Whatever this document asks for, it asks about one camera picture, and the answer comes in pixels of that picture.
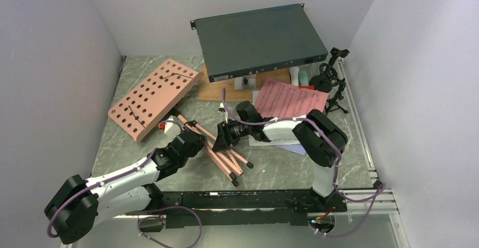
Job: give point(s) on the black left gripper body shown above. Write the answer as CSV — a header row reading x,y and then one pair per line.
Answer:
x,y
197,146

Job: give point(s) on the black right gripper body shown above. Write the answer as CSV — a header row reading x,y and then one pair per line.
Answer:
x,y
236,130

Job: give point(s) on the pink sheet music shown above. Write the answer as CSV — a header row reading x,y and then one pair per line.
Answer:
x,y
281,100

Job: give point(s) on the pink music stand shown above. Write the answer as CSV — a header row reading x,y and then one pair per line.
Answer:
x,y
148,88

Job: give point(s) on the white microphone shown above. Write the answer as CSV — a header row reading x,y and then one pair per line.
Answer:
x,y
294,75

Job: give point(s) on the lavender sheet music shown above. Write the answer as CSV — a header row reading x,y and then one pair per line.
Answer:
x,y
296,148

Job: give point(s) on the mint green microphone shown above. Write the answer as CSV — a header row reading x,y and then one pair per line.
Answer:
x,y
303,78

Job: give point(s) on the black round-base mic stand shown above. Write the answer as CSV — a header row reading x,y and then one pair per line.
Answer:
x,y
335,54

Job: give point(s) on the black tripod mic stand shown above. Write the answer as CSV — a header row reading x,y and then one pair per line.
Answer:
x,y
330,80

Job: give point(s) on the red sheet music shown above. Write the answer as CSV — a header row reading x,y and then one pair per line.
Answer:
x,y
310,87

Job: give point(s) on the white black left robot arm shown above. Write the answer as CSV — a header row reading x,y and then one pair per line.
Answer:
x,y
80,204

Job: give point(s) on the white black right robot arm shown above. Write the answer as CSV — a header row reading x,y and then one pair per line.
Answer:
x,y
322,140

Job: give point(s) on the grey unit support bracket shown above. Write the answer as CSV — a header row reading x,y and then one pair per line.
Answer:
x,y
245,82

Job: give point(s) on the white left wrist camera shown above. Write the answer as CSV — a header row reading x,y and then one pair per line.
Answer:
x,y
171,127

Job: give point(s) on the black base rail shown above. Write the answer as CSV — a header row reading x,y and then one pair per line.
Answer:
x,y
240,207

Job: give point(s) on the dark rack-mount audio unit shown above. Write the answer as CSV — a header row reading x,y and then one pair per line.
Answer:
x,y
256,41

